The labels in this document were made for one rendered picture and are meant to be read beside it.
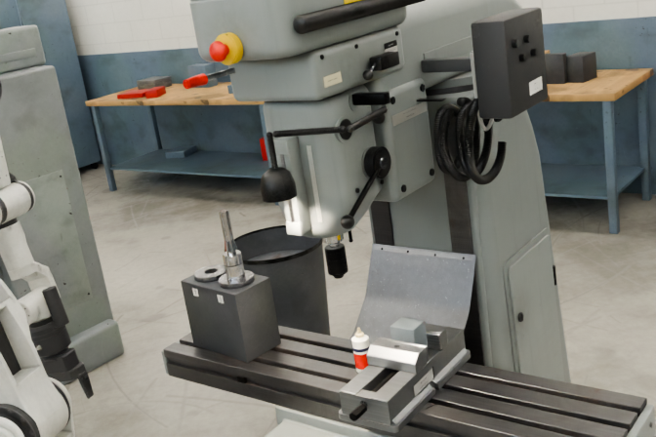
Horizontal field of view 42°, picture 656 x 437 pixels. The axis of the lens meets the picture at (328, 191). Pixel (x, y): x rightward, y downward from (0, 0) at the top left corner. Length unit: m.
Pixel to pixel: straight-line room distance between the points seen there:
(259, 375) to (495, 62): 0.93
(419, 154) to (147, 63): 6.79
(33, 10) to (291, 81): 7.41
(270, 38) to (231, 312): 0.79
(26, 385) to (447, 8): 1.31
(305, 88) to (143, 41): 6.98
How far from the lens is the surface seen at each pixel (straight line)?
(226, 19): 1.66
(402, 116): 1.92
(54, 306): 2.14
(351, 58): 1.76
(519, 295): 2.34
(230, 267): 2.12
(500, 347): 2.32
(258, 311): 2.14
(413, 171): 1.97
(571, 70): 5.59
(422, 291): 2.26
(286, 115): 1.78
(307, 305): 3.93
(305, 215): 1.81
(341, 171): 1.78
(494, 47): 1.82
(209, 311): 2.19
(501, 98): 1.84
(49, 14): 9.12
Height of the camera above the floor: 1.92
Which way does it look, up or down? 16 degrees down
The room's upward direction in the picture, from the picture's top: 9 degrees counter-clockwise
